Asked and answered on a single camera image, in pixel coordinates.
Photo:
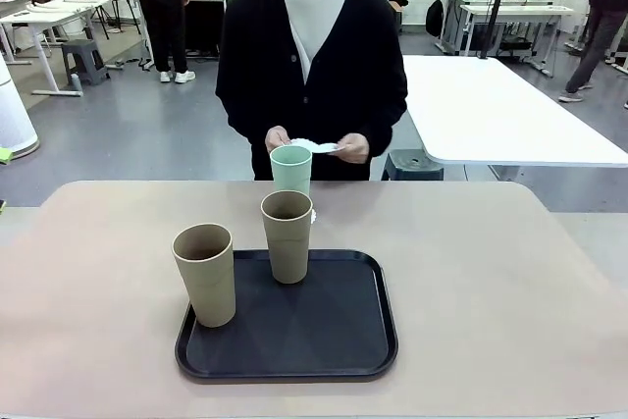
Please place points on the green-tipped left gripper finger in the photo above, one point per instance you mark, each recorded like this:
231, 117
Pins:
2, 207
5, 156

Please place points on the mint green tall cup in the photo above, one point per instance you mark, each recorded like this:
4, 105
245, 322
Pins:
292, 171

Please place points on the person's left forearm black sleeve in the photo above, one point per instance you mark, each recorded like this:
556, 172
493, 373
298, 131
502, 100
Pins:
387, 120

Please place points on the person's right forearm black sleeve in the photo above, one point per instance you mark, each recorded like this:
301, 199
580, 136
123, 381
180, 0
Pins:
240, 115

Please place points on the person's right hand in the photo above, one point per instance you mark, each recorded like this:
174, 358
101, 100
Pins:
277, 137

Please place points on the person's left hand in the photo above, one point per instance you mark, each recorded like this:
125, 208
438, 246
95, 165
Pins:
355, 149

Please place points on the small grey bottle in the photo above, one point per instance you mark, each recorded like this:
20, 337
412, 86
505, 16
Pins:
75, 83

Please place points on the grey step stool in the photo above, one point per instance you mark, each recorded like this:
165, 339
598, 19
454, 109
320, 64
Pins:
84, 61

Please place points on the white desk with metal legs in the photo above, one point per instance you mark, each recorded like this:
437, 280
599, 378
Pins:
88, 1
44, 19

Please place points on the light tan tall cup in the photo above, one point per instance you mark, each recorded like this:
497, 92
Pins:
211, 286

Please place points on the black draped cabinet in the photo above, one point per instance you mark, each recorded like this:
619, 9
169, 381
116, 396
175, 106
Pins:
206, 26

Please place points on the person in black cardigan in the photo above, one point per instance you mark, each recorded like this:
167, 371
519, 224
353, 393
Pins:
260, 61

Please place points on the black plastic tray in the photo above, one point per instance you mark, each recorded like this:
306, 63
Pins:
304, 340

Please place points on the dark grey plastic stool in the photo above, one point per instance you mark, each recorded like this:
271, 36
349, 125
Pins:
412, 166

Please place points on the black backpack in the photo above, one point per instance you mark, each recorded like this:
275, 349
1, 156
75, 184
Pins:
434, 16

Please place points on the black vertical pole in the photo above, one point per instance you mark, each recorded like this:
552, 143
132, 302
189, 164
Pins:
496, 2

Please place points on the long white workbench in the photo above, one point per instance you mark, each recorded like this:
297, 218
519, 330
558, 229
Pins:
520, 11

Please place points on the person in dark trousers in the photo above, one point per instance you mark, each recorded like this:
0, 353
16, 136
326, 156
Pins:
601, 21

